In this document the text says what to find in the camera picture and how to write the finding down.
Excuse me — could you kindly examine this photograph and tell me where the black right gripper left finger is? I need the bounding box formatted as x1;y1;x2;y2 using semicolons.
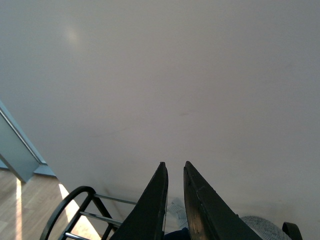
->
111;162;169;240

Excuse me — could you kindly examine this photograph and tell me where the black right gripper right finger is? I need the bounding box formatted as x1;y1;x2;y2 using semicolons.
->
183;161;261;240

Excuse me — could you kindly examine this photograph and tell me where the grey knit sneaker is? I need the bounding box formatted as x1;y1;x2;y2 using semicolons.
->
163;198;291;240

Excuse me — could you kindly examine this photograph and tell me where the black metal shoe rack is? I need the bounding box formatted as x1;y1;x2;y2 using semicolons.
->
40;186;302;240

